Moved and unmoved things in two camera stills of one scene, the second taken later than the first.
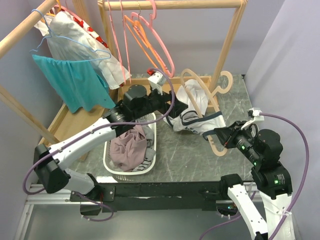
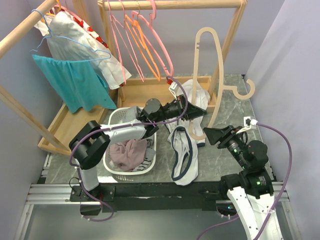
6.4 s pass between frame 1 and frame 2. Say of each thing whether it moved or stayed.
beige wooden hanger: moved
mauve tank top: stayed
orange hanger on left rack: stayed
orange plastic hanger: moved
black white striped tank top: stayed
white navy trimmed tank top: moved
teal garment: stayed
